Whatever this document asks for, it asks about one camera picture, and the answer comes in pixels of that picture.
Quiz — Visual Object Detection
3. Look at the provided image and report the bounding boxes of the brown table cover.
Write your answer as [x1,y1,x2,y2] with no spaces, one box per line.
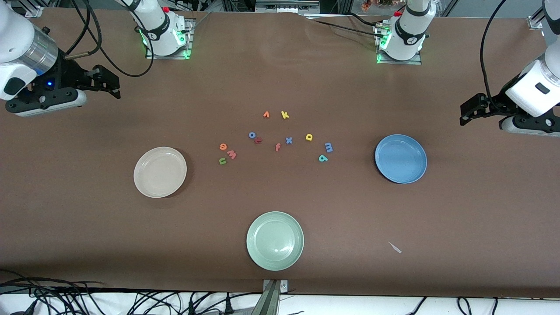
[0,8,560,299]

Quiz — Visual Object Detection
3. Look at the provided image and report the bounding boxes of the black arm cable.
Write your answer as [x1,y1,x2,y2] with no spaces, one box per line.
[480,0,508,110]
[61,0,154,78]

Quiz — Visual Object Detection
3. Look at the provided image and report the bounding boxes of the silver metal bar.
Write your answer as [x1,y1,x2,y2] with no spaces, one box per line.
[255,0,321,13]

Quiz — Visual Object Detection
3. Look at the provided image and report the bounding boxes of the black cable on cover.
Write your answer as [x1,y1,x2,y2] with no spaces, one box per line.
[304,13,385,36]

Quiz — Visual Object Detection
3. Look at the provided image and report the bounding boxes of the black floor cable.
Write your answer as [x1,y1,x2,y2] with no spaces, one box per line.
[0,268,105,291]

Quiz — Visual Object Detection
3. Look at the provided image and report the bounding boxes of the metal table edge bracket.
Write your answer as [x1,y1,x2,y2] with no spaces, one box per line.
[262,279,288,315]

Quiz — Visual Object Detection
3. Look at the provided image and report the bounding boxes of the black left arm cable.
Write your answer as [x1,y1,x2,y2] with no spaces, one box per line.
[480,0,508,110]

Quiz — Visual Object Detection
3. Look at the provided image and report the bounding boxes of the beige brown plate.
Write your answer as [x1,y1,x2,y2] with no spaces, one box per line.
[133,147,188,199]

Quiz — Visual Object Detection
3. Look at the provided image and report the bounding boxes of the pale green plate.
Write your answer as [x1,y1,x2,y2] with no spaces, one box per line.
[246,211,305,272]

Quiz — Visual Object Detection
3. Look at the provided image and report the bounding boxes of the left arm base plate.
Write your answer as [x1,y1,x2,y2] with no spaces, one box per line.
[375,24,423,65]

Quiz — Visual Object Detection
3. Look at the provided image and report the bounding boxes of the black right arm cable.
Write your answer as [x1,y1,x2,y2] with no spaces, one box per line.
[61,0,154,78]

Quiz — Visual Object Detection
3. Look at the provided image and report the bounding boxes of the blue plate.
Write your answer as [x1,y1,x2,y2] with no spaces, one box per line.
[374,134,428,184]

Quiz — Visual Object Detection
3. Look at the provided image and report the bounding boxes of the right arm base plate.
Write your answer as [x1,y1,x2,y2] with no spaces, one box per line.
[146,17,195,60]

